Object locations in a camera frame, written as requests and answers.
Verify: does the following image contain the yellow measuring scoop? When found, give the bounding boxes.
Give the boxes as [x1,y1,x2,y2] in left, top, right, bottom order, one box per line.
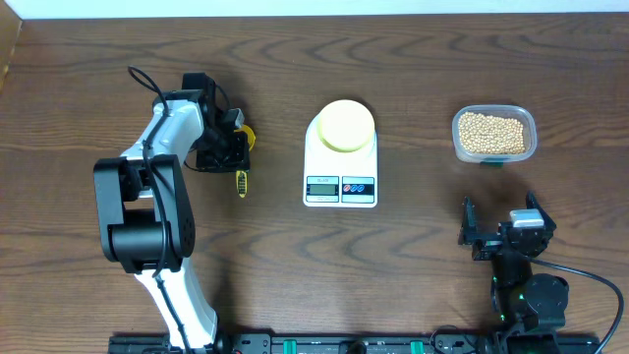
[235,124,256,199]

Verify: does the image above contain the white digital kitchen scale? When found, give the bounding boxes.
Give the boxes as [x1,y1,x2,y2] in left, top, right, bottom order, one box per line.
[303,114,378,208]

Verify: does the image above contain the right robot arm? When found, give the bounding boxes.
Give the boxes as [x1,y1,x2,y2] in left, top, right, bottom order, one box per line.
[458,192,569,353]

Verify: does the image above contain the soybeans in container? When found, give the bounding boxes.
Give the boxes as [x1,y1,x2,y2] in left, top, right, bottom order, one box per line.
[458,112,525,154]

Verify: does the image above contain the clear plastic container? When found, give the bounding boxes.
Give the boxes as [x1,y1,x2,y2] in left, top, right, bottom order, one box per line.
[452,104,539,164]

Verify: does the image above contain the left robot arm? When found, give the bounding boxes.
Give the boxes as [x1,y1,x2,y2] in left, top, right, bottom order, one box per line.
[93,66,255,353]

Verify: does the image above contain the yellow bowl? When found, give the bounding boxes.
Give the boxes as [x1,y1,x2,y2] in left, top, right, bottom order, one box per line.
[316,99,375,152]

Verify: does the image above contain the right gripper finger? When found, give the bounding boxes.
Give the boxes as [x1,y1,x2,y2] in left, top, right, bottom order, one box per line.
[525,192,557,241]
[458,197,478,245]

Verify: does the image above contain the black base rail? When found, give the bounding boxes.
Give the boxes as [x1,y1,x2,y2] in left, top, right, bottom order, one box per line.
[107,332,601,354]

